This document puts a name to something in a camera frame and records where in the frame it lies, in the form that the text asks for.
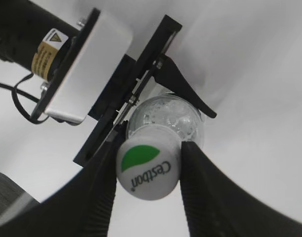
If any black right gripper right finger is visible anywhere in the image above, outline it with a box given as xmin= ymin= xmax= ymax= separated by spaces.
xmin=180 ymin=142 xmax=302 ymax=237

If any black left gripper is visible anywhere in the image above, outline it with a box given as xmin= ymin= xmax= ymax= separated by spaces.
xmin=73 ymin=15 xmax=217 ymax=166

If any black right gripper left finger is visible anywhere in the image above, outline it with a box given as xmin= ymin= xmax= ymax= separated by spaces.
xmin=0 ymin=135 xmax=125 ymax=237

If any clear plastic water bottle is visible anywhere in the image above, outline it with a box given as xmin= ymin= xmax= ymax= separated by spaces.
xmin=127 ymin=93 xmax=205 ymax=148

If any white green bottle cap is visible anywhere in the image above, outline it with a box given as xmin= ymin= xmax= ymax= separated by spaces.
xmin=116 ymin=124 xmax=181 ymax=200

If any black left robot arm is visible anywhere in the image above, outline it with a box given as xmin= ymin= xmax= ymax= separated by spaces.
xmin=0 ymin=0 xmax=216 ymax=166

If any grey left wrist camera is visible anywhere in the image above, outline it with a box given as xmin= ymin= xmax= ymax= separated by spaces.
xmin=31 ymin=8 xmax=133 ymax=124

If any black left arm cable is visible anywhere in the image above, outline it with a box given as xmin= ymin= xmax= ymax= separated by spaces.
xmin=0 ymin=71 xmax=51 ymax=125

